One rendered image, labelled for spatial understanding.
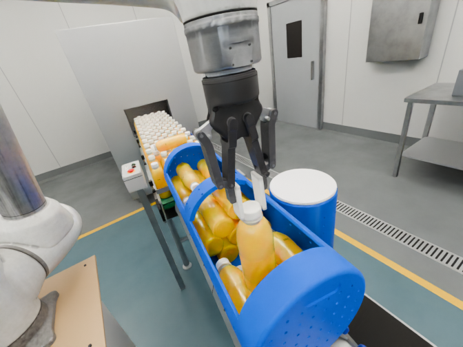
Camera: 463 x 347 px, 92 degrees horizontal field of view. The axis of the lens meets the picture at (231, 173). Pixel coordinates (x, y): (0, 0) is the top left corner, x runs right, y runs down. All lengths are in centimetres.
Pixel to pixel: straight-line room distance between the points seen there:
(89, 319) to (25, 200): 37
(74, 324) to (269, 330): 58
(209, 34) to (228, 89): 6
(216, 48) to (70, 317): 80
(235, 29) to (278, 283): 39
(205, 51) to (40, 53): 501
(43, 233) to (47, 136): 456
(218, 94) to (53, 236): 69
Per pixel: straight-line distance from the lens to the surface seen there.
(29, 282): 83
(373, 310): 173
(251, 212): 39
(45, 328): 88
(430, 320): 199
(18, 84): 528
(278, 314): 43
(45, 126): 531
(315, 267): 46
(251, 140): 34
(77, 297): 92
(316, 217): 96
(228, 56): 28
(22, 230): 83
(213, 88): 30
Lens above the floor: 159
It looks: 29 degrees down
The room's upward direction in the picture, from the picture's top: 11 degrees counter-clockwise
